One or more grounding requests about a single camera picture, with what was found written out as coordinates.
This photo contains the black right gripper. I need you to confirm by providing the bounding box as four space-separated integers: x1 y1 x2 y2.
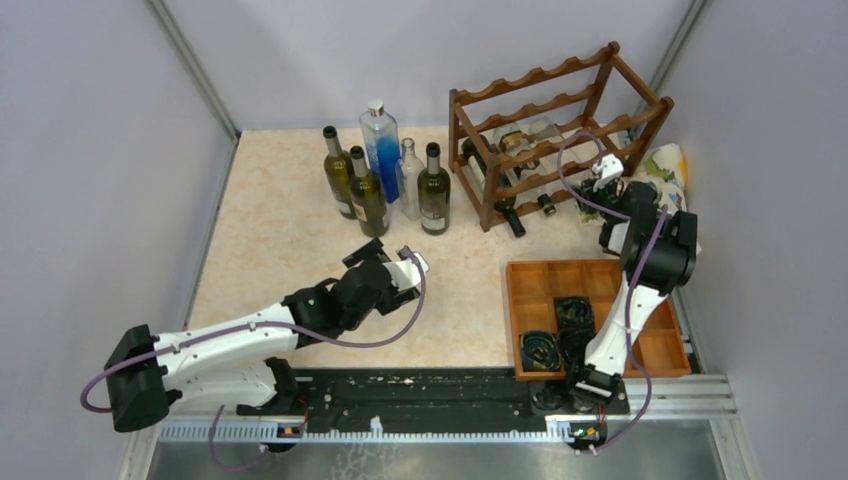
571 174 619 222

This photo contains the square clear glass bottle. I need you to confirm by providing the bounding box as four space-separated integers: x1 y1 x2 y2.
527 115 598 193

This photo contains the clear whisky bottle black label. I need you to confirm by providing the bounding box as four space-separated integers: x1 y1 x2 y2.
491 125 561 217

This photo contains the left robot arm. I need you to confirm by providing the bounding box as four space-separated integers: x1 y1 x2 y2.
80 239 430 433

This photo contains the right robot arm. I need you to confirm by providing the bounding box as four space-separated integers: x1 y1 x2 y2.
563 182 698 412

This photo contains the green wine bottle dark label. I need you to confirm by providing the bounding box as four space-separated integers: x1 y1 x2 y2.
349 146 390 238

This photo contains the green wine bottle grey capsule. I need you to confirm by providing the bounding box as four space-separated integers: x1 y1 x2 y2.
417 142 451 235

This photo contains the clear empty glass bottle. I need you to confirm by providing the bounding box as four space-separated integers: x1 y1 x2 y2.
396 137 424 221

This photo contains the green wine bottle far left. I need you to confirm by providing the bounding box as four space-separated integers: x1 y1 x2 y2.
322 125 356 220

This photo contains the wooden wine rack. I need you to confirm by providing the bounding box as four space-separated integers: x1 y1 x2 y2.
448 42 674 231

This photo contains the clear blue vodka bottle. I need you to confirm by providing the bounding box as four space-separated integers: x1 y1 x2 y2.
359 99 401 203

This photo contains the dinosaur print cloth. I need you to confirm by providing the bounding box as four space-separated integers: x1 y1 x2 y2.
570 144 687 227

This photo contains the rolled green patterned tie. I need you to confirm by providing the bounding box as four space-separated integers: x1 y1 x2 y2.
554 296 594 331

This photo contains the rolled dark striped tie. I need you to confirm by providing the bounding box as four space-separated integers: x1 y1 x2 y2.
557 328 596 367

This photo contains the wooden compartment tray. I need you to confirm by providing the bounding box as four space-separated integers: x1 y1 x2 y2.
506 259 692 381

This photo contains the rolled dark patterned tie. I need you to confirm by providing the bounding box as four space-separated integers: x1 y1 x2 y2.
519 330 563 372

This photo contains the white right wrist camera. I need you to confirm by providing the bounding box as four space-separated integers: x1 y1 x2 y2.
590 154 624 191

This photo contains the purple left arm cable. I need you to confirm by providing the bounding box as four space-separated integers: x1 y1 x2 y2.
79 246 429 473

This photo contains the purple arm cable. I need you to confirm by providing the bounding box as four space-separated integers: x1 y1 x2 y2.
557 131 670 455
79 246 429 473

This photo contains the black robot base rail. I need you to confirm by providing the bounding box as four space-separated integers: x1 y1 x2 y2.
236 367 601 434

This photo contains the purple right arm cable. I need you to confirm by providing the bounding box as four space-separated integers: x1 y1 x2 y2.
557 131 670 455

